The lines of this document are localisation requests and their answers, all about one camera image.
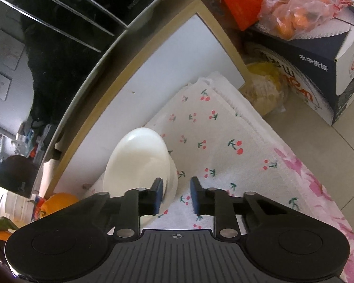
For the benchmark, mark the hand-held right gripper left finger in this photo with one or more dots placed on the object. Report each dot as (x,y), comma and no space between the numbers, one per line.
(158,196)

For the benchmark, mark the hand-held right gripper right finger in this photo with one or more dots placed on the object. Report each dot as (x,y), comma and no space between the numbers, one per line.
(194,197)

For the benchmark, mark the small cream bowl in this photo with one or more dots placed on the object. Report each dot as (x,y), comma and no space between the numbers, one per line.
(135,159)
(171,179)

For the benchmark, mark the cherry print tablecloth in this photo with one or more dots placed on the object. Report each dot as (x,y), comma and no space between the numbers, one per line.
(224,129)

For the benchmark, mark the large orange citrus fruit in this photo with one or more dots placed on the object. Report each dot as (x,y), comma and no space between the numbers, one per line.
(59,203)
(0,233)

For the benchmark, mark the wood-framed white board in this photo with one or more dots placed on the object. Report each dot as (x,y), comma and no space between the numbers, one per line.
(165,70)

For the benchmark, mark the yellow fruit in clear wrap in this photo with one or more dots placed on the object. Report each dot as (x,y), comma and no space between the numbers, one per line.
(265,91)

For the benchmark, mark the pink floral cloth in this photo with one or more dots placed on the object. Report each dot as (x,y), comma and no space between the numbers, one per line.
(327,206)

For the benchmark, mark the white paper cup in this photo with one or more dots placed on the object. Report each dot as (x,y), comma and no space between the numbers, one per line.
(16,206)

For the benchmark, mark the black microwave oven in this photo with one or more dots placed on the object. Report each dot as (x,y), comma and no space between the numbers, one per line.
(62,64)

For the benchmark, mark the dark printed cardboard box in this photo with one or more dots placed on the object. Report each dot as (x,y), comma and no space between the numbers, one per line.
(312,62)

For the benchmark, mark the red snack package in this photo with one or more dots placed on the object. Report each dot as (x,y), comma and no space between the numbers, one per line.
(239,3)

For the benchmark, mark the clear plastic bag of oranges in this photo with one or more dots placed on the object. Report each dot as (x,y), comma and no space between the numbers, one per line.
(298,8)

